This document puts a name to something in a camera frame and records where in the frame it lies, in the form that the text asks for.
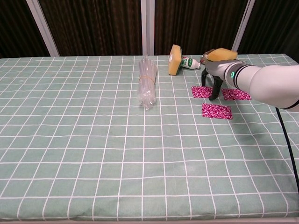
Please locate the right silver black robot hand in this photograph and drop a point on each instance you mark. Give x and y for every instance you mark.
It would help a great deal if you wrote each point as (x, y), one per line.
(217, 68)

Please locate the pink patterned packet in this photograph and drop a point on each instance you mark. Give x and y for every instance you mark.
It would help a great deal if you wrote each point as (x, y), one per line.
(216, 111)
(236, 94)
(201, 92)

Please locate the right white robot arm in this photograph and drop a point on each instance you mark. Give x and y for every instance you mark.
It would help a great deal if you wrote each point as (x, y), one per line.
(268, 84)

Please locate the plain yellow sponge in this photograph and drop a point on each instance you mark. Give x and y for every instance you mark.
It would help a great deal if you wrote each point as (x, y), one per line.
(222, 54)

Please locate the white bottle with green label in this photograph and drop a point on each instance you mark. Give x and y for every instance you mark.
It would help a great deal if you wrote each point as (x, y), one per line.
(189, 62)

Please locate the yellow sponge with green pad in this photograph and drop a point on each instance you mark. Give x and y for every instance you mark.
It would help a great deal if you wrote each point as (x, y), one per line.
(174, 63)

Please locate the dark brown curtain panel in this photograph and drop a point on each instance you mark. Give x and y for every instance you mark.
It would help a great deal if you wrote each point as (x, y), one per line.
(93, 25)
(198, 21)
(275, 25)
(16, 28)

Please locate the yellow rubber band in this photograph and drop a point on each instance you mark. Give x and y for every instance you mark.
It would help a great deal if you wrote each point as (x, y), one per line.
(147, 77)

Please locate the mint green grid tablecloth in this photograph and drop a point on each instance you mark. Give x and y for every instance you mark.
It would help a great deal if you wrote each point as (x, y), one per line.
(93, 140)

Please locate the white frame post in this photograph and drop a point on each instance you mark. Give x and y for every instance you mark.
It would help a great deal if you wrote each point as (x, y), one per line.
(147, 28)
(243, 25)
(43, 30)

